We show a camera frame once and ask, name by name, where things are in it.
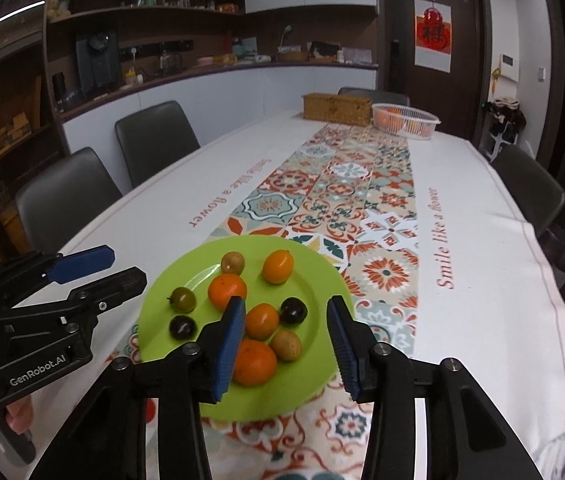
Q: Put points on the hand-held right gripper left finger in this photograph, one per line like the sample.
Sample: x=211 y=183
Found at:
x=230 y=350

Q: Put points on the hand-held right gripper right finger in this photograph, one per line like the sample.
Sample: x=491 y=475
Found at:
x=345 y=350

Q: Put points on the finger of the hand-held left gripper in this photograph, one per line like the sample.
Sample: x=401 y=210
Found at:
x=85 y=262
x=117 y=285

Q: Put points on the large orange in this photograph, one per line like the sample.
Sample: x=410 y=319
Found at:
x=256 y=364

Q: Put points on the tangerine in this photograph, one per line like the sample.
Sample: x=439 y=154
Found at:
x=278 y=266
x=262 y=320
x=415 y=126
x=226 y=291
x=386 y=119

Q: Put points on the dark plum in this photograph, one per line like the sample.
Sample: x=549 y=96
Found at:
x=183 y=328
x=293 y=310

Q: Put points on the longan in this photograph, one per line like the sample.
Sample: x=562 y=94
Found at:
x=233 y=262
x=286 y=345

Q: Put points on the green tomato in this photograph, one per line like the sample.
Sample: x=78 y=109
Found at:
x=183 y=299

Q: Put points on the green plate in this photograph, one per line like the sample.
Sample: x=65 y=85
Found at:
x=312 y=280

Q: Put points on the grey chair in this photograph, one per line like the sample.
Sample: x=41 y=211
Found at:
x=155 y=135
x=62 y=195
x=530 y=190
x=372 y=94

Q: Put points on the patterned white tablecloth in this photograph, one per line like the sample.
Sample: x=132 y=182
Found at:
x=487 y=260

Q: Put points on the black countertop appliance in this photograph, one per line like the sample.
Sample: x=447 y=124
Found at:
x=96 y=62

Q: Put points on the wicker box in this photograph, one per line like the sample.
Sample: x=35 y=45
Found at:
x=337 y=108

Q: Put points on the white plastic basket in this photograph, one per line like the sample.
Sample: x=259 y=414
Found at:
x=425 y=117

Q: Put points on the dark bag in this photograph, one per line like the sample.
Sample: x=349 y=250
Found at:
x=505 y=117

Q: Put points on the white desk lamp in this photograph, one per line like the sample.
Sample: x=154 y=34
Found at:
x=286 y=35

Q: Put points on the white intercom panel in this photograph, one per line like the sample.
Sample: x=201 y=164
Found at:
x=508 y=67

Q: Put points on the red wall calendar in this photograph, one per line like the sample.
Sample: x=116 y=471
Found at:
x=432 y=35

